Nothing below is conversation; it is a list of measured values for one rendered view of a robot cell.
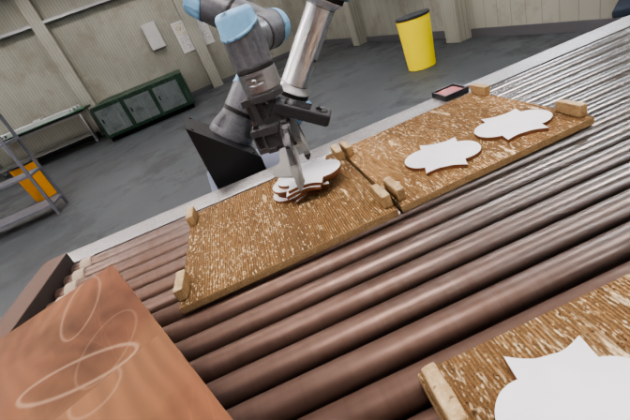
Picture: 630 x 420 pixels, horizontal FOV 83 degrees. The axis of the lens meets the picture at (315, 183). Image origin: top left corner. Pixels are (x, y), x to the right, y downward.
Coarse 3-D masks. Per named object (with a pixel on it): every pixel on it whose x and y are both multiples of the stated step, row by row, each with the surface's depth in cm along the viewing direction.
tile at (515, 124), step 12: (492, 120) 78; (504, 120) 76; (516, 120) 75; (528, 120) 73; (540, 120) 71; (480, 132) 75; (492, 132) 74; (504, 132) 72; (516, 132) 70; (528, 132) 70
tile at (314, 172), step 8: (320, 160) 82; (328, 160) 81; (336, 160) 79; (304, 168) 82; (312, 168) 80; (320, 168) 79; (328, 168) 77; (336, 168) 76; (304, 176) 78; (312, 176) 76; (320, 176) 75; (328, 176) 75; (280, 184) 79; (288, 184) 77; (304, 184) 75; (312, 184) 74; (320, 184) 73
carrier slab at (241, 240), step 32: (256, 192) 89; (320, 192) 78; (352, 192) 73; (224, 224) 81; (256, 224) 76; (288, 224) 71; (320, 224) 67; (352, 224) 64; (192, 256) 73; (224, 256) 69; (256, 256) 66; (288, 256) 62; (192, 288) 64; (224, 288) 61
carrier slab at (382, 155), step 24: (480, 96) 94; (408, 120) 96; (432, 120) 91; (456, 120) 86; (480, 120) 82; (552, 120) 71; (576, 120) 68; (360, 144) 93; (384, 144) 88; (408, 144) 84; (480, 144) 73; (504, 144) 70; (528, 144) 67; (360, 168) 82; (384, 168) 78; (456, 168) 68; (480, 168) 65; (408, 192) 67; (432, 192) 64
